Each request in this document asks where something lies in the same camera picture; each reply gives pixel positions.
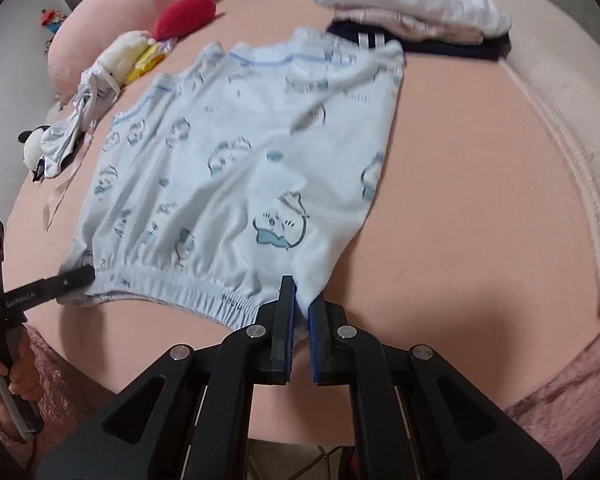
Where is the cream knitted blanket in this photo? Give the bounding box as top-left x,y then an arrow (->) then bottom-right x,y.
500,0 -> 600,326

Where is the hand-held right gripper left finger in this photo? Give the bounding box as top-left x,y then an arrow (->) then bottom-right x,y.
37,276 -> 298,480

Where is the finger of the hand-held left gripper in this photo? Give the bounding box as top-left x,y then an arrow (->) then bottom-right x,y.
0,266 -> 95,318

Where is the pink bed sheet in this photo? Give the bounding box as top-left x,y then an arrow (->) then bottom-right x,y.
2,0 -> 600,447

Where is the pink fuzzy blanket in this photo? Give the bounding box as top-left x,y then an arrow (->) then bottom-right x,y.
0,322 -> 600,480

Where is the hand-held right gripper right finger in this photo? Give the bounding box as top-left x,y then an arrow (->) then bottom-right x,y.
307,294 -> 563,480

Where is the white grey garment with straps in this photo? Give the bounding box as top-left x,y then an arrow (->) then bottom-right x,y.
32,57 -> 127,231

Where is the light blue printed pajama garment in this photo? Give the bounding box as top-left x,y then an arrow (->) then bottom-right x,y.
60,27 -> 407,333

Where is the red plush toy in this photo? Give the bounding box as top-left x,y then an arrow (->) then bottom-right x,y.
152,0 -> 217,42

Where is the pink folded garment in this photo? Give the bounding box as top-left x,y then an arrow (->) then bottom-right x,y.
332,7 -> 486,45

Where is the black and white plush toy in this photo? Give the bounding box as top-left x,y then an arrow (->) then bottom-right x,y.
19,125 -> 56,182

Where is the pink pillow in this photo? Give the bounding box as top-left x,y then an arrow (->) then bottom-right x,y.
46,0 -> 222,102

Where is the colourful small doll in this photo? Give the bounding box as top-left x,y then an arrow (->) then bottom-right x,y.
39,8 -> 67,37

